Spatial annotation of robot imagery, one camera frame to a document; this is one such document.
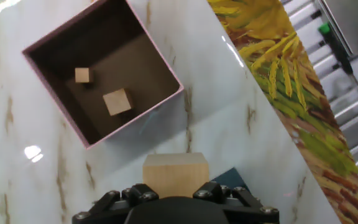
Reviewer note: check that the large wooden block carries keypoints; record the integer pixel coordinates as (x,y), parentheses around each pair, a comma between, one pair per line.
(176,177)

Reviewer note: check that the pink open box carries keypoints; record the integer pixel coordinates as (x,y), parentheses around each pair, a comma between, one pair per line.
(57,102)

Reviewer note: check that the dark blue open box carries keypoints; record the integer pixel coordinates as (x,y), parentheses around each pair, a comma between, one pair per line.
(232,180)

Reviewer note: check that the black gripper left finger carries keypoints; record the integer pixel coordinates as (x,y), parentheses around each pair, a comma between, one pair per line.
(135,196)

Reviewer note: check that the yellow green painted cloth strip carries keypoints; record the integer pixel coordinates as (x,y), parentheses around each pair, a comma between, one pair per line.
(291,93)

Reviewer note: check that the white marble pattern board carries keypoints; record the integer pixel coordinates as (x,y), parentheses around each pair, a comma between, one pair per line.
(213,124)

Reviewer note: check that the silver metal plate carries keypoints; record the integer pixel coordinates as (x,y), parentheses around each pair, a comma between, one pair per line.
(353,25)

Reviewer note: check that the small wooden cube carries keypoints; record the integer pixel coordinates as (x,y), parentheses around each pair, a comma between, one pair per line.
(82,75)
(117,102)

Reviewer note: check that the green black screwdriver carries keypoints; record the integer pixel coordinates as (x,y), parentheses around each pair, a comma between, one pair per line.
(337,49)

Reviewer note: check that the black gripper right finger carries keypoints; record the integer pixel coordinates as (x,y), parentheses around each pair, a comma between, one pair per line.
(216,194)

